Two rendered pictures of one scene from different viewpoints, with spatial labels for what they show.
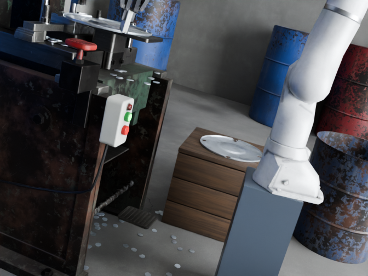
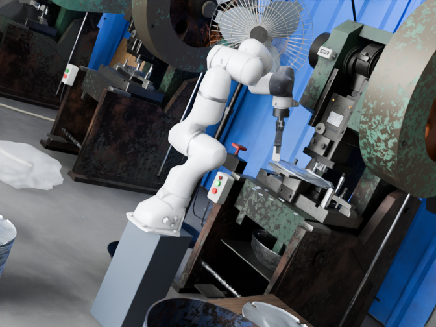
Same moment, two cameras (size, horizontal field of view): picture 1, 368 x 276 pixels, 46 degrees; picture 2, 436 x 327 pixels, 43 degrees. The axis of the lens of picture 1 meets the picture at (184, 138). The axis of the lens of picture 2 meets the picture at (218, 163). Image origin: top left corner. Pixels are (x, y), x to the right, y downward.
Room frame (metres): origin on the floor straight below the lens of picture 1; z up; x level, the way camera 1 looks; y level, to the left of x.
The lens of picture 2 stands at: (2.36, -1.98, 1.14)
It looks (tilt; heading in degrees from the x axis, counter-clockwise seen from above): 11 degrees down; 120
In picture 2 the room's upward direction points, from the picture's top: 24 degrees clockwise
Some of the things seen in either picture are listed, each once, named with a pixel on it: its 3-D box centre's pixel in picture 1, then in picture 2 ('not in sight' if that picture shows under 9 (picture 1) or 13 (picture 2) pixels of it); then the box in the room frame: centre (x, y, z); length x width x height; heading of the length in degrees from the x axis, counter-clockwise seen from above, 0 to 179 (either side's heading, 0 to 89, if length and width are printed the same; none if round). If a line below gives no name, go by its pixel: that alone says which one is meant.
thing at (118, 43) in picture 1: (118, 48); (289, 185); (1.43, 0.28, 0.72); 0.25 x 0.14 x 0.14; 76
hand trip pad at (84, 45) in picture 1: (79, 56); (236, 152); (1.10, 0.31, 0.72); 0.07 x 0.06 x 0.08; 76
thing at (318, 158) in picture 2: not in sight; (326, 162); (1.47, 0.46, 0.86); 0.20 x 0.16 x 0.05; 166
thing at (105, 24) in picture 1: (108, 24); (302, 173); (1.44, 0.33, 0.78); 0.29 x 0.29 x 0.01
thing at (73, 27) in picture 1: (75, 23); (315, 181); (1.47, 0.45, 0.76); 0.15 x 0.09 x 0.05; 166
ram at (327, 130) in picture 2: not in sight; (337, 126); (1.46, 0.41, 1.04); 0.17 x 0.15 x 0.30; 76
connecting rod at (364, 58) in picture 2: not in sight; (365, 81); (1.47, 0.45, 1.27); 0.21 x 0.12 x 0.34; 76
